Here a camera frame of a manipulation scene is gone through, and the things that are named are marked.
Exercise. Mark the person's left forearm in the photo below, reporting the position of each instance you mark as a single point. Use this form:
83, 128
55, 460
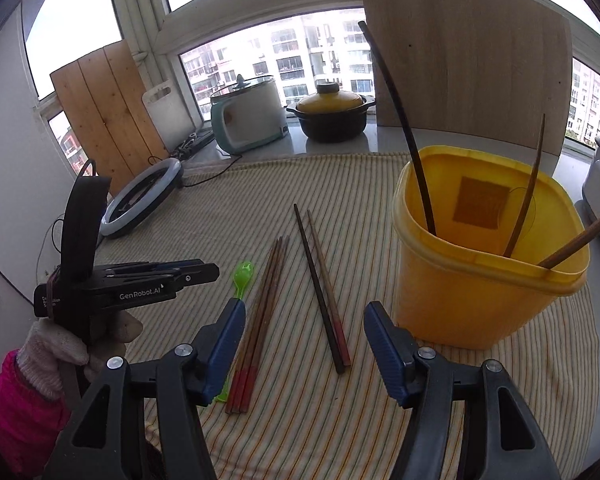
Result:
15, 425

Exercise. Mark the light wood board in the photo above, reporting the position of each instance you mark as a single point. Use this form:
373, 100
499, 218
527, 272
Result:
470, 50

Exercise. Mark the white framed window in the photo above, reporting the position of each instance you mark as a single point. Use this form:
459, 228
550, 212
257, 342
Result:
140, 20

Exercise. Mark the white teal electric cooker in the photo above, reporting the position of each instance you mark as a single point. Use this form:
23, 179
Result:
255, 115

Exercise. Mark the green plastic spoon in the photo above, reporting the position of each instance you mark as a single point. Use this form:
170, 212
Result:
244, 275

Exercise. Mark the black clay pot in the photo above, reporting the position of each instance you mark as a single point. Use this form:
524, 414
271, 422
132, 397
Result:
330, 127

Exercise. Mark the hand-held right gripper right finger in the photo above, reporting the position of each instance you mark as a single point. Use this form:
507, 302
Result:
387, 350

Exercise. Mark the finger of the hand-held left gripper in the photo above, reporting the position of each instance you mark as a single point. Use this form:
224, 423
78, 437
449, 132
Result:
140, 294
150, 266

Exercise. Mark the white cutting board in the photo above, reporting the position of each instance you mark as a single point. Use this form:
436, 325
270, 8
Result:
172, 115

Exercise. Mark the yellow pot lid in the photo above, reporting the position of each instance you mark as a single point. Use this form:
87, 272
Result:
330, 102

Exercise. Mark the brown red-tipped chopstick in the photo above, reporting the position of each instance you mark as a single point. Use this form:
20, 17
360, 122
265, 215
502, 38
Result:
240, 395
249, 392
330, 292
231, 395
580, 240
528, 199

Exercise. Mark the black chopstick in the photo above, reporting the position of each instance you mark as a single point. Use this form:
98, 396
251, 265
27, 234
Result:
422, 185
320, 295

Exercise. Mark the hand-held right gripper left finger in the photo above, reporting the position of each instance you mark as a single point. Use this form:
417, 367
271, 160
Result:
225, 350

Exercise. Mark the wooden plank board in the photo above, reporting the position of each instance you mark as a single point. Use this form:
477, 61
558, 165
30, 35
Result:
105, 110

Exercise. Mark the plaid cloth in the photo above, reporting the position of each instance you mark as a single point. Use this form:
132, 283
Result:
195, 170

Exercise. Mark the person's left hand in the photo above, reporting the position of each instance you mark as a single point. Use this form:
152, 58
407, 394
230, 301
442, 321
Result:
50, 355

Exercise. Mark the striped tablecloth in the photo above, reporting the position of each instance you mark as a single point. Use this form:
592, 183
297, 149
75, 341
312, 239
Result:
230, 210

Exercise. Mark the yellow plastic container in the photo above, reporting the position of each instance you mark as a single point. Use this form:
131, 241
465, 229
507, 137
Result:
455, 300

